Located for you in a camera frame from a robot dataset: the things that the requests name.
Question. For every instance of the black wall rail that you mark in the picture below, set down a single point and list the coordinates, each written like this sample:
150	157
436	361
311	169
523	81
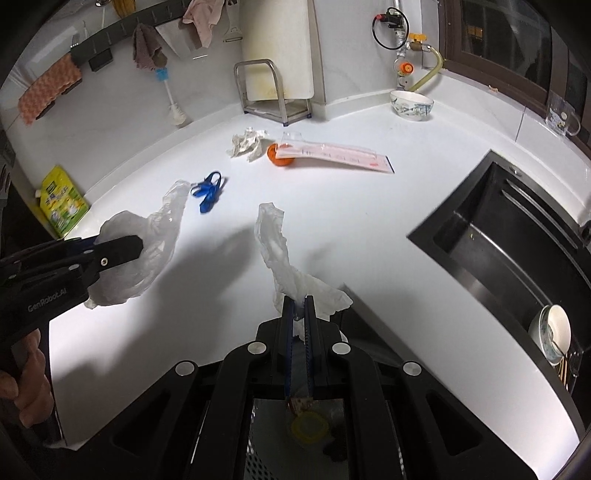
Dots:
120	30

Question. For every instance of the dark window frame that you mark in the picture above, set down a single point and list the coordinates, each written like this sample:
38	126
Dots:
455	46

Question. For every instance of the hanging pale plastic bag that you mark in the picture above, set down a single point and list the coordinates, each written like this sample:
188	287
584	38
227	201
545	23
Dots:
178	41

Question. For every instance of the metal board rack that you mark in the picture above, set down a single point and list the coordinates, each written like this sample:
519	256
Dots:
277	113

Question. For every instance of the grey gas pipe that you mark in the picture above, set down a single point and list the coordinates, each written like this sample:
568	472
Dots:
399	46

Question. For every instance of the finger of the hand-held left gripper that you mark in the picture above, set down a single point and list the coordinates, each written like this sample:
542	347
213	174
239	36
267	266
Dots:
117	251
81	243

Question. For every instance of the brown hanging cloth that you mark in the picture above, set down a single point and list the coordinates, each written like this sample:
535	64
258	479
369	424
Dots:
147	48

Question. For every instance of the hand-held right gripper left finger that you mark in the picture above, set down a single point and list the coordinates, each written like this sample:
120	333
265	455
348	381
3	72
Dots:
288	341

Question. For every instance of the black hook holder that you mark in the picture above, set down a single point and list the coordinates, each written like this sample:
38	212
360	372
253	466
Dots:
100	60

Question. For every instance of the small orange round item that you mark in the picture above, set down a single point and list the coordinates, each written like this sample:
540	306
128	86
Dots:
277	157

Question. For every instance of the crumpled white paper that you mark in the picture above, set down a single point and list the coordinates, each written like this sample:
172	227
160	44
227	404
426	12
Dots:
244	143

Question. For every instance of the metal peeler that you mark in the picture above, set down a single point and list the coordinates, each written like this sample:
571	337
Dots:
233	34

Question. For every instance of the white bowl in sink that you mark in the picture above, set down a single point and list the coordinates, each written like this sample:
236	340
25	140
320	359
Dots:
551	332

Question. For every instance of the blue plastic ribbon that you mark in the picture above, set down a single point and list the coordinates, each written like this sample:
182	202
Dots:
208	196

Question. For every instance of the black kitchen sink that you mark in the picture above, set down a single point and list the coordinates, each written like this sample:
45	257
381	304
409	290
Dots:
485	240

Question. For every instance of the yellow seasoning bag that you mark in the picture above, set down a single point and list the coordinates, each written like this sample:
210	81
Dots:
62	203

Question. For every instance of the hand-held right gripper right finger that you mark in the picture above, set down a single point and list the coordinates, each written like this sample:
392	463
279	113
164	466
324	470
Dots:
310	341

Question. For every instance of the blue white bottle brush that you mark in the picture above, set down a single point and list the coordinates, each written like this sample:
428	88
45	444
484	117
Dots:
178	115

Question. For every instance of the clear plastic bag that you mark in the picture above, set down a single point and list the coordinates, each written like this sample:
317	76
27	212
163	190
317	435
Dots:
277	249
157	230
351	157

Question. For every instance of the orange wavy sponge cloth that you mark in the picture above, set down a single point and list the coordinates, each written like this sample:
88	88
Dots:
46	90

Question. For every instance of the pink hanging cloth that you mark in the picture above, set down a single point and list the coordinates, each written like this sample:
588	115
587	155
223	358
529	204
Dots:
203	21

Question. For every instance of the gas regulator with orange knob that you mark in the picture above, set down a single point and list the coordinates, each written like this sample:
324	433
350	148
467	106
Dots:
405	69

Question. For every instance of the person's left hand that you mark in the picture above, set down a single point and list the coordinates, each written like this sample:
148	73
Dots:
34	383

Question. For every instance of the clear glass mug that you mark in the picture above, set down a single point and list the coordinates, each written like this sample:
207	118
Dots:
558	117

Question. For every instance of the metal fork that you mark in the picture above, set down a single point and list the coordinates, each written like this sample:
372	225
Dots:
75	42

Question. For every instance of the patterned white bowl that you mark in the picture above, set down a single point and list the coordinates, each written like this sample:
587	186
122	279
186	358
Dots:
411	110

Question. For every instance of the white cutting board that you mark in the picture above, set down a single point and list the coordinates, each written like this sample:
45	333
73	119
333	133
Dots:
277	46

